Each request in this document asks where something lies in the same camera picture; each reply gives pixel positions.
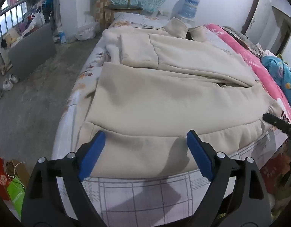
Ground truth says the green paper bag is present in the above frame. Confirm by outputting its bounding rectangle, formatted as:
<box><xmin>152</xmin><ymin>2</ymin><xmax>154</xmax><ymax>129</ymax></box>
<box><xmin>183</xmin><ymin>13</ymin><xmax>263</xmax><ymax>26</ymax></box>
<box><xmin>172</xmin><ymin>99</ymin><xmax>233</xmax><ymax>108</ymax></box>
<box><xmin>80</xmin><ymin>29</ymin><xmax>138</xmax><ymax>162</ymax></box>
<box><xmin>6</xmin><ymin>176</ymin><xmax>26</xmax><ymax>218</ymax></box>

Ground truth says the red paper bag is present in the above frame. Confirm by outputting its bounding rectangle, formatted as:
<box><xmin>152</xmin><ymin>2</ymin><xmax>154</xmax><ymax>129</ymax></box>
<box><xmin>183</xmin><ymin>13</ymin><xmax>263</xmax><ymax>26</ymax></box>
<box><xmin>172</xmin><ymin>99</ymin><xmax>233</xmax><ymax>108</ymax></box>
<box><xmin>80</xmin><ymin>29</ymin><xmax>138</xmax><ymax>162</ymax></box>
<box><xmin>0</xmin><ymin>155</ymin><xmax>11</xmax><ymax>201</ymax></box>

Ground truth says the cream zip jacket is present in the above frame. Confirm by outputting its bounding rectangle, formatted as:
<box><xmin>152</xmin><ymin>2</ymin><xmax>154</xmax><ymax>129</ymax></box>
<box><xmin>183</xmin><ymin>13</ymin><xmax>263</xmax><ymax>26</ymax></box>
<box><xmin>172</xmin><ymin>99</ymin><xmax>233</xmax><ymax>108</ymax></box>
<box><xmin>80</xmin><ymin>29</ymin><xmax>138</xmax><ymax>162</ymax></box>
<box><xmin>77</xmin><ymin>17</ymin><xmax>283</xmax><ymax>178</ymax></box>

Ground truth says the blue water bottle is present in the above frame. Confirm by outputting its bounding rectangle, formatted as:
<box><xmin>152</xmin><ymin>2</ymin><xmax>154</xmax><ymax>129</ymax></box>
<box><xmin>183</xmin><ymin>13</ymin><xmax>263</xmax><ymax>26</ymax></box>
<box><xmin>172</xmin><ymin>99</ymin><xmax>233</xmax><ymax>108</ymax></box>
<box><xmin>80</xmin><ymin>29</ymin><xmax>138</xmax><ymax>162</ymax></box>
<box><xmin>182</xmin><ymin>0</ymin><xmax>200</xmax><ymax>19</ymax></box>

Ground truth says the grey board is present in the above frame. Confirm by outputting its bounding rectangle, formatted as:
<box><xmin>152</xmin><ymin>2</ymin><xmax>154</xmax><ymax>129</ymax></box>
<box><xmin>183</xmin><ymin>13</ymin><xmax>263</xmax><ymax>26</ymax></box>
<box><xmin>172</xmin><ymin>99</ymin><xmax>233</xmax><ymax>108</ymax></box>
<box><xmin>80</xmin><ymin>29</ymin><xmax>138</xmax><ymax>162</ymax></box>
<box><xmin>8</xmin><ymin>24</ymin><xmax>57</xmax><ymax>81</ymax></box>

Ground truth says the brown patterned cushion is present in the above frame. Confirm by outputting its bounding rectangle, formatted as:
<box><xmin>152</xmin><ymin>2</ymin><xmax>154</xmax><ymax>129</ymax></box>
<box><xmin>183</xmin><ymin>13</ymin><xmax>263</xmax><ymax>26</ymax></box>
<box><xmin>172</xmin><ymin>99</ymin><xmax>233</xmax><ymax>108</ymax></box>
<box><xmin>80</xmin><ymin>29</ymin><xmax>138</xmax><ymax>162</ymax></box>
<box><xmin>93</xmin><ymin>0</ymin><xmax>115</xmax><ymax>27</ymax></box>

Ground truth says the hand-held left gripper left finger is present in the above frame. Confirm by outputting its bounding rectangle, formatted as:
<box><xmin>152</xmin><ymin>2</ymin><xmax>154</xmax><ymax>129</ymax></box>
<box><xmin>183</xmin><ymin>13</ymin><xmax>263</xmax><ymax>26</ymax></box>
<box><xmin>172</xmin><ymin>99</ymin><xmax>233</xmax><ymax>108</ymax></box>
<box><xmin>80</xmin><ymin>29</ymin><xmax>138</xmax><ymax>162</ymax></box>
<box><xmin>21</xmin><ymin>130</ymin><xmax>107</xmax><ymax>227</ymax></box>

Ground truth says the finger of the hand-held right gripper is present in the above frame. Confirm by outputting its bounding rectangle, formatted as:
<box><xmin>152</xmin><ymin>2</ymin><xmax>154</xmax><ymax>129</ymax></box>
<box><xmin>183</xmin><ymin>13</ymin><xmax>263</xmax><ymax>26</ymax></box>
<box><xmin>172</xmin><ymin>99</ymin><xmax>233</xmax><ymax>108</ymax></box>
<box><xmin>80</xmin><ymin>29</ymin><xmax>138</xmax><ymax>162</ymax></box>
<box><xmin>262</xmin><ymin>113</ymin><xmax>291</xmax><ymax>137</ymax></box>

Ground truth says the white plastic bag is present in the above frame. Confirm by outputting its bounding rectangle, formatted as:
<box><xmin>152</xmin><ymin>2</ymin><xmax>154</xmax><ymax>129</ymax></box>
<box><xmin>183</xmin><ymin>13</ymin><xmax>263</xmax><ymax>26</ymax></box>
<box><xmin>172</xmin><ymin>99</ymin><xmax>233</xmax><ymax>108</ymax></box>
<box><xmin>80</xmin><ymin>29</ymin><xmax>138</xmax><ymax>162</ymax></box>
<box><xmin>32</xmin><ymin>6</ymin><xmax>46</xmax><ymax>26</ymax></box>

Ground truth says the blue floral quilt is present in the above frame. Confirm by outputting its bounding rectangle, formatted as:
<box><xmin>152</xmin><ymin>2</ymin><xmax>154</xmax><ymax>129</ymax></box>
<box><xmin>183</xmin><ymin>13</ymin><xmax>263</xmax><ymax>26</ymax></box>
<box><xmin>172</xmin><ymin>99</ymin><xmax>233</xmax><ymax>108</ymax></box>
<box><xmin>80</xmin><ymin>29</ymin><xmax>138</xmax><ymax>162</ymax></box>
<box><xmin>261</xmin><ymin>55</ymin><xmax>291</xmax><ymax>111</ymax></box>

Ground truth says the metal railing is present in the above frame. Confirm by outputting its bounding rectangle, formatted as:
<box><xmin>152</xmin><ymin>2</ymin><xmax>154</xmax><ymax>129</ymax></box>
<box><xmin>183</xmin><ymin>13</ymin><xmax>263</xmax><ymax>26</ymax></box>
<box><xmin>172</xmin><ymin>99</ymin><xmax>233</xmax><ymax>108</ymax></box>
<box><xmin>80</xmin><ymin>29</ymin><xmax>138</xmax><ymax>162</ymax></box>
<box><xmin>0</xmin><ymin>0</ymin><xmax>28</xmax><ymax>76</ymax></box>

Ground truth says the wooden armchair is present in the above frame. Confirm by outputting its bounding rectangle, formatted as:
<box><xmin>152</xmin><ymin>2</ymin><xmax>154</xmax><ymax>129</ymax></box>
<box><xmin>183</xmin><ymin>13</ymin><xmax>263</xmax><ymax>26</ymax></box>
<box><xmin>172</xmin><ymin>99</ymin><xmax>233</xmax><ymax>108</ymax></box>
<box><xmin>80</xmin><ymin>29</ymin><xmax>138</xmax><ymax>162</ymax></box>
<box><xmin>89</xmin><ymin>0</ymin><xmax>144</xmax><ymax>29</ymax></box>

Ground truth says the brown paper bag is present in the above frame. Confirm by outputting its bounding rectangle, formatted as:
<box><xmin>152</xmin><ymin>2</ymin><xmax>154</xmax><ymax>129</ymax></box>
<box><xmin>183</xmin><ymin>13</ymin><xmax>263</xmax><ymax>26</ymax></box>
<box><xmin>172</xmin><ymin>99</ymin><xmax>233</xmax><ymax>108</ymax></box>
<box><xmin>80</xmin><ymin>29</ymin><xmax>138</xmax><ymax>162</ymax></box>
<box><xmin>6</xmin><ymin>159</ymin><xmax>30</xmax><ymax>187</ymax></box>

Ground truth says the white water dispenser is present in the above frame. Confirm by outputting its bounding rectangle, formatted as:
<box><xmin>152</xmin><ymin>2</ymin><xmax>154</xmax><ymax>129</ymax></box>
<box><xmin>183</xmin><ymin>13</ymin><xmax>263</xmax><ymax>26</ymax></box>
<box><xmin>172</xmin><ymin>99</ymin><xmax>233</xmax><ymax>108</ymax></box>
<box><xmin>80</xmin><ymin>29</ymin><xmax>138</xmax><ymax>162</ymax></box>
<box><xmin>176</xmin><ymin>16</ymin><xmax>195</xmax><ymax>27</ymax></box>

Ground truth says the clear plastic bag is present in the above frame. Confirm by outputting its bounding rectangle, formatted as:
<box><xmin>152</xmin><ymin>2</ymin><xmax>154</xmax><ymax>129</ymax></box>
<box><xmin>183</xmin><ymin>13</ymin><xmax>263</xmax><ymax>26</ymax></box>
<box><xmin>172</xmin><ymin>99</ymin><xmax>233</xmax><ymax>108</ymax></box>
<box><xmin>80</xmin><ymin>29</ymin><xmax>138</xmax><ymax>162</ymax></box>
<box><xmin>73</xmin><ymin>22</ymin><xmax>101</xmax><ymax>40</ymax></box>

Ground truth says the pink floral blanket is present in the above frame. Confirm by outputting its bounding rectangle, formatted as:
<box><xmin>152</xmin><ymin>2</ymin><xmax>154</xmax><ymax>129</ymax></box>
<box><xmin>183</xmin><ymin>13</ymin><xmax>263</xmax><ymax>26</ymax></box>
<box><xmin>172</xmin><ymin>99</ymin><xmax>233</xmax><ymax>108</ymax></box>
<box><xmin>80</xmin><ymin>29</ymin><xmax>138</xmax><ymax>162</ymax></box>
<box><xmin>203</xmin><ymin>24</ymin><xmax>291</xmax><ymax>208</ymax></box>

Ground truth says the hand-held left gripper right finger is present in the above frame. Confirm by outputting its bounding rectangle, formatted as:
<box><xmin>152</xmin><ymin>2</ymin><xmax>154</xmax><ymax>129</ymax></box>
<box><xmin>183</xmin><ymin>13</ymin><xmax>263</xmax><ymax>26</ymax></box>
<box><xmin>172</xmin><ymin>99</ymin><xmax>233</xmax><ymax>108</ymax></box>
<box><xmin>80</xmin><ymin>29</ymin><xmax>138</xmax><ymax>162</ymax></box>
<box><xmin>186</xmin><ymin>129</ymin><xmax>272</xmax><ymax>227</ymax></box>

